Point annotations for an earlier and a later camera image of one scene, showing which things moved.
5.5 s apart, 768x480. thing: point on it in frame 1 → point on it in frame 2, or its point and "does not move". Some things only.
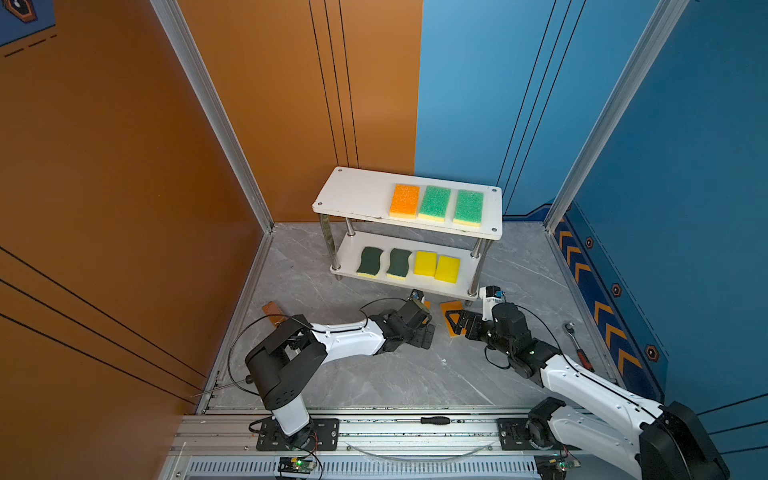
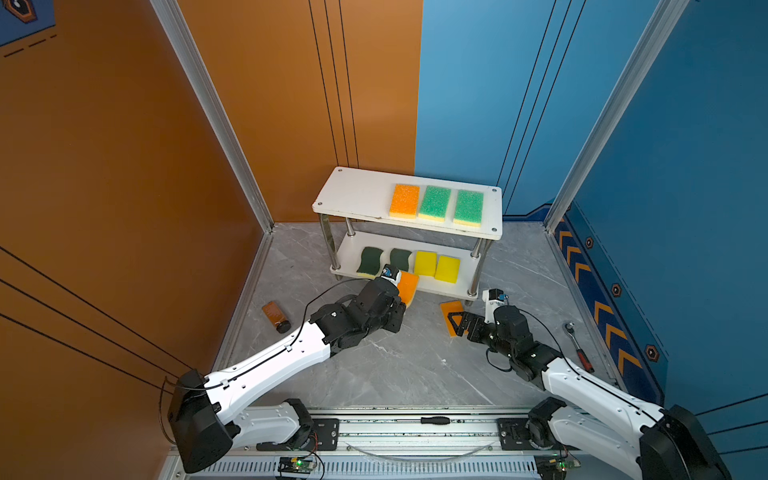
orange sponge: (427, 304) → (407, 287)
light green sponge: (435, 204) does not move
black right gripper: (465, 315) does not move
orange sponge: (405, 201) does not move
